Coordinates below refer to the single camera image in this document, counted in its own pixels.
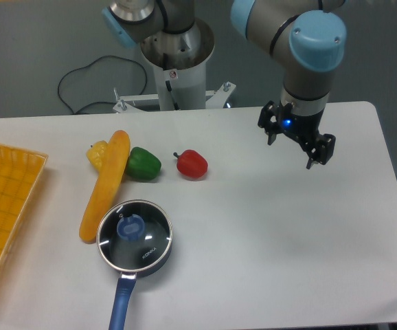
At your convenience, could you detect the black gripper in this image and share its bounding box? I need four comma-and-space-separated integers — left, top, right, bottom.
258, 101, 336, 169

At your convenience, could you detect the black cable on floor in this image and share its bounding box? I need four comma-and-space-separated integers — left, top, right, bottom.
57, 55, 148, 115

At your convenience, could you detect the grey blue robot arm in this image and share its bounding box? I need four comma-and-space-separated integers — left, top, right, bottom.
102, 1, 347, 165

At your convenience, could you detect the red bell pepper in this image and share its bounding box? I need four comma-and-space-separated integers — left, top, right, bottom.
173, 149, 208, 179

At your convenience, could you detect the yellow baguette bread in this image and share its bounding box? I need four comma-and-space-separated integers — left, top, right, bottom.
79, 130, 131, 243

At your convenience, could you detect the green bell pepper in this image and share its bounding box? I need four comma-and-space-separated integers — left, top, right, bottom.
126, 146, 161, 181

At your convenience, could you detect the yellow corn toy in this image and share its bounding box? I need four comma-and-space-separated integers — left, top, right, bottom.
86, 140, 108, 172

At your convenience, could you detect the blue saucepan with handle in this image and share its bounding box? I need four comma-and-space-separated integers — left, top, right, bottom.
96, 199, 174, 330

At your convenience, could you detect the yellow woven basket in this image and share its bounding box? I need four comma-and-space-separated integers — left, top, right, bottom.
0, 144, 48, 268

